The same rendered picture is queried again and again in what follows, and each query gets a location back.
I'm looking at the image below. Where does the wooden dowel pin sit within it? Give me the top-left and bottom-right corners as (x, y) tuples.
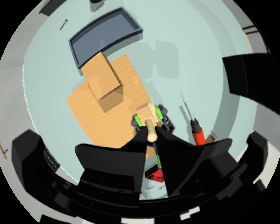
(145, 119), (157, 142)

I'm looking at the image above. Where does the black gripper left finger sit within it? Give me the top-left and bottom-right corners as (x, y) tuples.
(75, 126), (148, 199)

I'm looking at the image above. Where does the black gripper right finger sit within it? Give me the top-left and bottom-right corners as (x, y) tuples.
(155, 126), (233, 197)

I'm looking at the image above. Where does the red shallow tray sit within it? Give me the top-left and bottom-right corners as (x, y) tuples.
(145, 164), (164, 183)

